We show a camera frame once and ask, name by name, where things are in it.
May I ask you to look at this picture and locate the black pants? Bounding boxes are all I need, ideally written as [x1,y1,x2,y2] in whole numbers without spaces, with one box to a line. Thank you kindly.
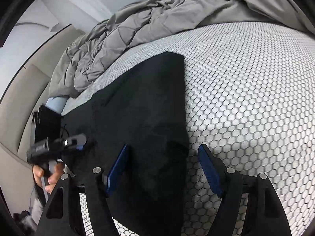
[63,52,189,235]

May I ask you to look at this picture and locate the left hand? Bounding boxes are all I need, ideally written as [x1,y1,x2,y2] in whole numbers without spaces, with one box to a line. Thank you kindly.
[32,161,65,194]

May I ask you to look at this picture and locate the light blue pillow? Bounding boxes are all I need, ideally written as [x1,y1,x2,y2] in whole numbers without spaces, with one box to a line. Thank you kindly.
[45,96,68,114]

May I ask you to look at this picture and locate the beige padded headboard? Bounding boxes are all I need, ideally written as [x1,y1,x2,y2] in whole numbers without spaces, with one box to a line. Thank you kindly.
[1,25,83,214]

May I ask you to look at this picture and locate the white honeycomb mattress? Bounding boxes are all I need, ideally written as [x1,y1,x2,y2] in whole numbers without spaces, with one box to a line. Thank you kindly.
[63,22,314,235]

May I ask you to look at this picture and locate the grey crumpled duvet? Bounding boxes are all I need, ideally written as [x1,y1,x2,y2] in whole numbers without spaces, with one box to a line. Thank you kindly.
[49,0,314,98]

